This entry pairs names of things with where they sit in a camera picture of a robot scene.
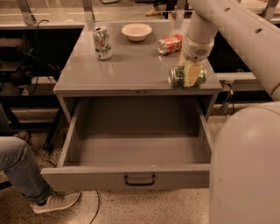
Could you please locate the black machine at left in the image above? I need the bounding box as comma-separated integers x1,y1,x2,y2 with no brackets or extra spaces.
0,19,62,97

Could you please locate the beige sneaker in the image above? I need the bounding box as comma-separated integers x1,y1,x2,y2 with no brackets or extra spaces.
31,192,81,214

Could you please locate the open grey top drawer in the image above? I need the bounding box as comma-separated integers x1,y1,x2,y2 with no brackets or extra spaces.
42,96,213,191

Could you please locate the black drawer handle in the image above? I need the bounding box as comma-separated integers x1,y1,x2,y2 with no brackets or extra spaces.
124,175,156,187

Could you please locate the thin cable under drawer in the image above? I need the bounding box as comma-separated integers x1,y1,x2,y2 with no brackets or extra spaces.
88,191,102,224

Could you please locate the white ceramic bowl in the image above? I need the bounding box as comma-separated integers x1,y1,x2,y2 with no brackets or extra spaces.
122,23,152,42

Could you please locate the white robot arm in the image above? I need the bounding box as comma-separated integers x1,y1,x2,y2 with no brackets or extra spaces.
182,0,280,224

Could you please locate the red soda can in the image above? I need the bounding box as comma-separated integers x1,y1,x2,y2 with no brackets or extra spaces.
157,34,183,55

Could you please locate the person leg in jeans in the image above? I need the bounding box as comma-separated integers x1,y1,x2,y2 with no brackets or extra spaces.
0,101,51,205

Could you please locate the white green upright can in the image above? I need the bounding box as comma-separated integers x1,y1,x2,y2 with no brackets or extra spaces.
93,27,112,60

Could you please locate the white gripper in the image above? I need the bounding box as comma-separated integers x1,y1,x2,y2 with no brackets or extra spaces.
179,36,214,87

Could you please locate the green crushed soda can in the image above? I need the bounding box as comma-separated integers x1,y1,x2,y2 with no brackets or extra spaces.
168,66,207,88

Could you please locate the grey metal cabinet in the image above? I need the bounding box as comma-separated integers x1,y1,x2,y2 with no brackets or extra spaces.
53,20,221,115

